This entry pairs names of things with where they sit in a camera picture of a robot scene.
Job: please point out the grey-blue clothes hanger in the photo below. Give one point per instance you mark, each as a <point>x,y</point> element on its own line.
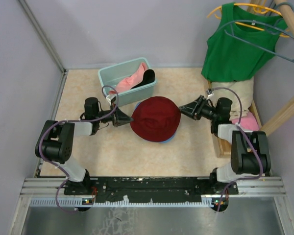
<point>260,35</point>

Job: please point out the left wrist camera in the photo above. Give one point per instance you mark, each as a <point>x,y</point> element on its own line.
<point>111,98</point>

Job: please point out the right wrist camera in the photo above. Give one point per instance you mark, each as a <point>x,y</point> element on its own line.
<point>209,93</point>

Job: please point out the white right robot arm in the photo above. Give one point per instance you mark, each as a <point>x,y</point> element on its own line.
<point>250,157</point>

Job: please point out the light teal plastic bin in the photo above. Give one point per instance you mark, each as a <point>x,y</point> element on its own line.
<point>110,76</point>

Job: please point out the aluminium frame post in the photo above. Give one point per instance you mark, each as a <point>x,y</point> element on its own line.
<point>41,34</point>

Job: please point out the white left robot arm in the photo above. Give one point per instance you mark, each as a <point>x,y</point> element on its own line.
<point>55,143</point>

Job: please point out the slanted wooden beam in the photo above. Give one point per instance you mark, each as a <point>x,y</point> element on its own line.
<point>283,115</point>

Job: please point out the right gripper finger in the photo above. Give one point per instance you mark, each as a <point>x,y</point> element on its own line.
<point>192,105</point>
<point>191,114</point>

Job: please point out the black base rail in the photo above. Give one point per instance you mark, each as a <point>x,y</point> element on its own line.
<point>146,189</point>

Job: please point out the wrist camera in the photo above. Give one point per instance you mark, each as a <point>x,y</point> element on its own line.
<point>111,98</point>
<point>209,93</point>

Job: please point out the pink cloth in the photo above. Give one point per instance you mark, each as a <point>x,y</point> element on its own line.
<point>249,122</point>

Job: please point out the beige bucket hat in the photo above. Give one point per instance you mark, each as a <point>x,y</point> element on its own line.
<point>148,77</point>

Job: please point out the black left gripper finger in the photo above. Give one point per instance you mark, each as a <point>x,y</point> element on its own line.
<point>120,115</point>
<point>121,122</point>

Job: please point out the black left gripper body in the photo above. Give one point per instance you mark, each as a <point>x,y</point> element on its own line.
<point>114,122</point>

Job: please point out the dark red bucket hat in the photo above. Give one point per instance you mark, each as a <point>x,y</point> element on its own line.
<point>156,119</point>

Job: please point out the wooden rack pole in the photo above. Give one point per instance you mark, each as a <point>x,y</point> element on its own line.
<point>286,9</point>

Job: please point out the green tank top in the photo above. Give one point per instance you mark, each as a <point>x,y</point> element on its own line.
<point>229,60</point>

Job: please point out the blue bucket hat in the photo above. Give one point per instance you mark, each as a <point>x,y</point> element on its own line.
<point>160,142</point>

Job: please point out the pink bucket hat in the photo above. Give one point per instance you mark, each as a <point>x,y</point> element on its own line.
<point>132,81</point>

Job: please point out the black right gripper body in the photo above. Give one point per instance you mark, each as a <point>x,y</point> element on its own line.
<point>205,110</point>

